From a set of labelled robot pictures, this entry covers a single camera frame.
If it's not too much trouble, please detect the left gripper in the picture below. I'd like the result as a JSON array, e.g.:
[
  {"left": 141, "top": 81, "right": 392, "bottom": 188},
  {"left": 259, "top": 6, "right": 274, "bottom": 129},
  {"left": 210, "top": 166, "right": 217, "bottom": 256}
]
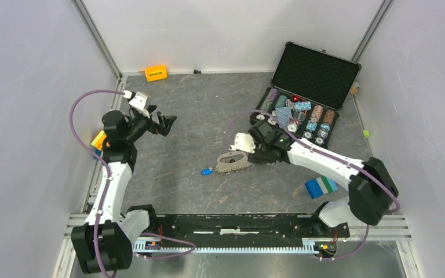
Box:
[{"left": 124, "top": 105, "right": 176, "bottom": 144}]

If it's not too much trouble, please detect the blue key tag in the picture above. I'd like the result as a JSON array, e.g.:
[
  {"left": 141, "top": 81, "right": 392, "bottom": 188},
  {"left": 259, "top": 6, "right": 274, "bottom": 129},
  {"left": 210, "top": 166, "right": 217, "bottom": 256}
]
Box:
[{"left": 201, "top": 168, "right": 213, "bottom": 176}]

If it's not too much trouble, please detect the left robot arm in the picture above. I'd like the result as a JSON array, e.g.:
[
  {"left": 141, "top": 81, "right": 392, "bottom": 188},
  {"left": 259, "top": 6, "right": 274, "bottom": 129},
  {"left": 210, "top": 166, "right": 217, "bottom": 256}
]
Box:
[{"left": 71, "top": 108, "right": 177, "bottom": 274}]

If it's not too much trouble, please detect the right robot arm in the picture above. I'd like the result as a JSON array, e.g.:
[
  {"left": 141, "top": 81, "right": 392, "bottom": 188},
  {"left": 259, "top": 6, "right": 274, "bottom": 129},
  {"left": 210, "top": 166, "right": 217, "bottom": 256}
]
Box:
[{"left": 234, "top": 120, "right": 400, "bottom": 236}]

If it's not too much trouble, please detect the orange toy block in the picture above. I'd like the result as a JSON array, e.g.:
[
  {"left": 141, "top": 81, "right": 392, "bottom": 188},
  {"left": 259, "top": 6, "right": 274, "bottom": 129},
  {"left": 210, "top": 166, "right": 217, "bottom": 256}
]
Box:
[{"left": 144, "top": 65, "right": 168, "bottom": 82}]

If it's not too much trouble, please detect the blue green brick stack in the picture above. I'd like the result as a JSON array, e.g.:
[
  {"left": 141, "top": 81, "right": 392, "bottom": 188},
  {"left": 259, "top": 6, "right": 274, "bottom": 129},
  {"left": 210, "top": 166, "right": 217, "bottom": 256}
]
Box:
[{"left": 304, "top": 176, "right": 338, "bottom": 199}]

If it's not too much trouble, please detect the yellow orange block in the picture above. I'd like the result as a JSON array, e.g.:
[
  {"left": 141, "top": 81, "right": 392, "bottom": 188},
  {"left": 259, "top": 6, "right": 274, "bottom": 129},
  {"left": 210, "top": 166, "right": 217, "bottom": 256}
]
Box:
[{"left": 90, "top": 130, "right": 107, "bottom": 151}]

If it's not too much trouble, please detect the black poker chip case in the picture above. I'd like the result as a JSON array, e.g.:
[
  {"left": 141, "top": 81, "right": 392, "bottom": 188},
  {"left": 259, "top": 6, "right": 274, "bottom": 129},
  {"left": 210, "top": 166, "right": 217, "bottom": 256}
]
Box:
[{"left": 250, "top": 42, "right": 362, "bottom": 148}]

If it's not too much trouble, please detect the tan cube by case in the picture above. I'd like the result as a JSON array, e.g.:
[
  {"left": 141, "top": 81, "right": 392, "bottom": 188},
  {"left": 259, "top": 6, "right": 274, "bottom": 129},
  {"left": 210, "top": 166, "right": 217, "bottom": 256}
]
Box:
[{"left": 349, "top": 82, "right": 361, "bottom": 95}]

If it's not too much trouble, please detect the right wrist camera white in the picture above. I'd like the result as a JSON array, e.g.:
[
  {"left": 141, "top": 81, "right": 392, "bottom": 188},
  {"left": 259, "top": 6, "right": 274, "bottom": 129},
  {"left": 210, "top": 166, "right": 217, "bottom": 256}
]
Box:
[{"left": 229, "top": 133, "right": 256, "bottom": 153}]

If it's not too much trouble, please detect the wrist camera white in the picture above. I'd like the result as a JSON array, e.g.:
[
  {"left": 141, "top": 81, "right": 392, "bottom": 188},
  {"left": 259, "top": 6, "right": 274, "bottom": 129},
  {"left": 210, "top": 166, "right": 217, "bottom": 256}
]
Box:
[
  {"left": 123, "top": 90, "right": 151, "bottom": 118},
  {"left": 229, "top": 133, "right": 256, "bottom": 153}
]

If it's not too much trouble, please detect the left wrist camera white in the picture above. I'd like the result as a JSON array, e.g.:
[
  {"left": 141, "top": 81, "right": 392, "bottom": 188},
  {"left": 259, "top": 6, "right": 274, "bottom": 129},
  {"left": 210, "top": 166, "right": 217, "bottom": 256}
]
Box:
[{"left": 123, "top": 90, "right": 151, "bottom": 118}]

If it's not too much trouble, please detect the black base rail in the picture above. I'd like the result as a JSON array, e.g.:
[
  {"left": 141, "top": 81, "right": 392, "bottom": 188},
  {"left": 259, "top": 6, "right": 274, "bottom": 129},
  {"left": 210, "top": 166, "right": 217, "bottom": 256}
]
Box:
[{"left": 145, "top": 213, "right": 350, "bottom": 249}]

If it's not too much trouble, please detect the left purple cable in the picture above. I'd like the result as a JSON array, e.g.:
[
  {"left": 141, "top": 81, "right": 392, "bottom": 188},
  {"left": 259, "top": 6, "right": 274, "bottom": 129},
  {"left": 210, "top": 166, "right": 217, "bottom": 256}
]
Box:
[{"left": 69, "top": 89, "right": 131, "bottom": 278}]

